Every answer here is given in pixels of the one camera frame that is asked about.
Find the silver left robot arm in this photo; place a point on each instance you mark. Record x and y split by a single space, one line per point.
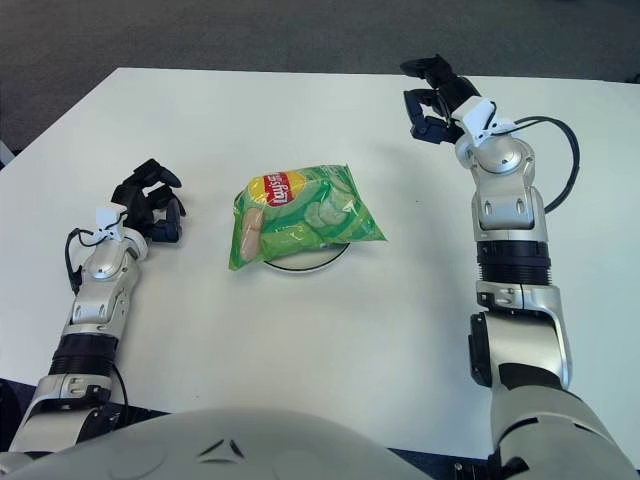
97 300

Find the grey robot torso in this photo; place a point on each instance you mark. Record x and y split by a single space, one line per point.
225 465

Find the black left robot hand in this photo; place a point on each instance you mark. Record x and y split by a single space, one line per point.
137 210

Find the white table leg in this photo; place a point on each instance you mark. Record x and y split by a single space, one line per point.
5 155

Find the green Lay's chips bag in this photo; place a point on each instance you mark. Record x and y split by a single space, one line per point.
300 220

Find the white plate with black rim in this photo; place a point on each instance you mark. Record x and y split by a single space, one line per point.
305 262

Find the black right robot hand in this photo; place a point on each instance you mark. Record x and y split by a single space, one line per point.
455 90

